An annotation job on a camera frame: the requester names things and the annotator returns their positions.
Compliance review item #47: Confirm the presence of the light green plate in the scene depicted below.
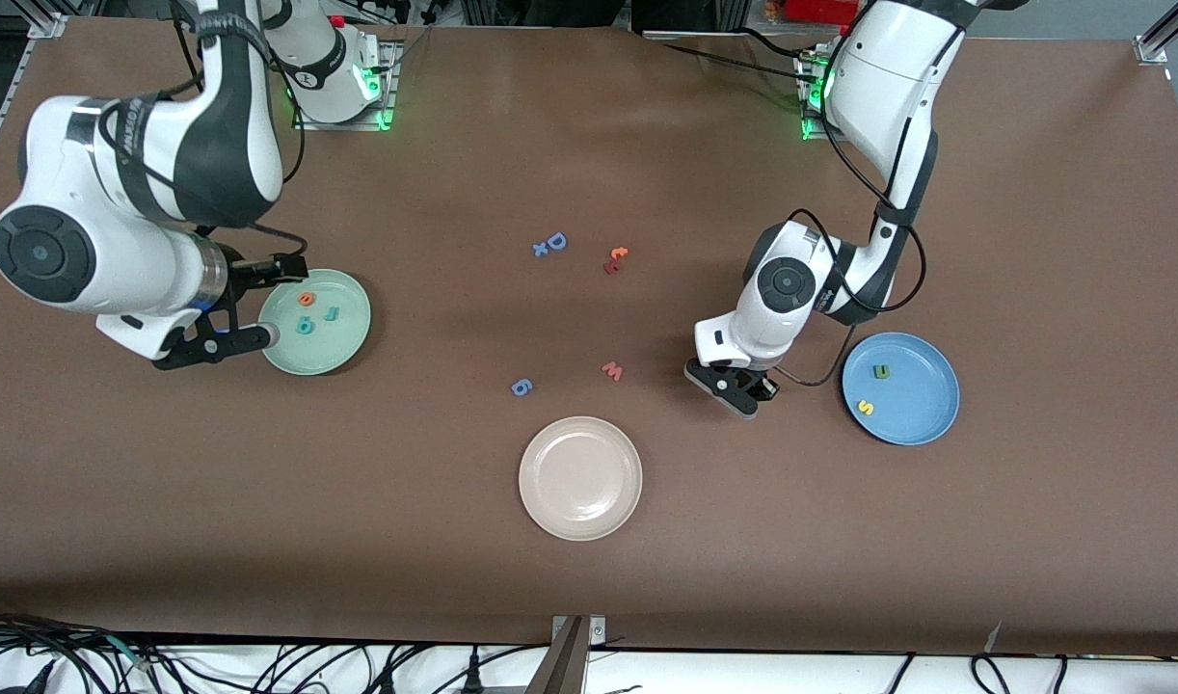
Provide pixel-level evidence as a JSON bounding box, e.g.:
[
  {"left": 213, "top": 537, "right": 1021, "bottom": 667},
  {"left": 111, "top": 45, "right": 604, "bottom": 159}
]
[{"left": 259, "top": 268, "right": 372, "bottom": 377}]

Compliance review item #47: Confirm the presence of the blue plate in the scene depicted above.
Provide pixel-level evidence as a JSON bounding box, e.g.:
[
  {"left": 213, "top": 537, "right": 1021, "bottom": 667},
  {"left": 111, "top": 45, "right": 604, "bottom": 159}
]
[{"left": 842, "top": 332, "right": 961, "bottom": 447}]

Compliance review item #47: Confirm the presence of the beige plate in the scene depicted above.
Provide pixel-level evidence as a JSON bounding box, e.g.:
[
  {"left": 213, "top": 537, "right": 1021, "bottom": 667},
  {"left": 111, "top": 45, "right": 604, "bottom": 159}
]
[{"left": 518, "top": 415, "right": 644, "bottom": 543}]

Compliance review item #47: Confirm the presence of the brown table cover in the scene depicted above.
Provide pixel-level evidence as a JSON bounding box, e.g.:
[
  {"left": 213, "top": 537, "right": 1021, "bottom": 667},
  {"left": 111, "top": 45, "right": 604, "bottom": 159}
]
[{"left": 0, "top": 17, "right": 1178, "bottom": 656}]

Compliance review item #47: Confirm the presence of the red box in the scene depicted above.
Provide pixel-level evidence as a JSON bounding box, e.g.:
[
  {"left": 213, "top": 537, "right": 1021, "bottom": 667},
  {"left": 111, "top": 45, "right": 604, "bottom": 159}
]
[{"left": 785, "top": 0, "right": 865, "bottom": 25}]

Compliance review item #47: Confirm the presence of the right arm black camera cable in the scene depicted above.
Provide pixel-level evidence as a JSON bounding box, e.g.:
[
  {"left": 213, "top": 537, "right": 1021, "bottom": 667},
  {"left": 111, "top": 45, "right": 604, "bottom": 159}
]
[{"left": 170, "top": 0, "right": 308, "bottom": 257}]

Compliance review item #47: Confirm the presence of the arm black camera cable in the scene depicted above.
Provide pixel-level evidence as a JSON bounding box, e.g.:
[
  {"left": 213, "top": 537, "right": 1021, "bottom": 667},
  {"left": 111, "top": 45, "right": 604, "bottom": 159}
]
[
  {"left": 774, "top": 58, "right": 927, "bottom": 388},
  {"left": 170, "top": 0, "right": 308, "bottom": 257}
]

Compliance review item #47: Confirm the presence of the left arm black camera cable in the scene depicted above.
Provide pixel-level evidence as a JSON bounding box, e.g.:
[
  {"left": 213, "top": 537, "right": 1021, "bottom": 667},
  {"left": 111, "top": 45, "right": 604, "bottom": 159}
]
[{"left": 774, "top": 58, "right": 927, "bottom": 388}]

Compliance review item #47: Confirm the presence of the black cable on table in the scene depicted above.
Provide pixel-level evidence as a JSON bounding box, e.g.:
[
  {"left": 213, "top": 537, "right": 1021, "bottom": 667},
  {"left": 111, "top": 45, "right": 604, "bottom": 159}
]
[
  {"left": 658, "top": 41, "right": 807, "bottom": 86},
  {"left": 738, "top": 27, "right": 817, "bottom": 57}
]

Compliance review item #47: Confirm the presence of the metal table bracket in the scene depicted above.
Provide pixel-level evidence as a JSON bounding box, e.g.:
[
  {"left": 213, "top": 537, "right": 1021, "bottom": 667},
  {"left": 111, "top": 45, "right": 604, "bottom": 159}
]
[{"left": 523, "top": 615, "right": 607, "bottom": 694}]

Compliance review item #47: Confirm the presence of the teal tipped floor cable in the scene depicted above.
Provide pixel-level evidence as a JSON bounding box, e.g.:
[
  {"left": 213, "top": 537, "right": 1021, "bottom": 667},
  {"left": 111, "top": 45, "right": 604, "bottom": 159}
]
[{"left": 105, "top": 634, "right": 154, "bottom": 668}]

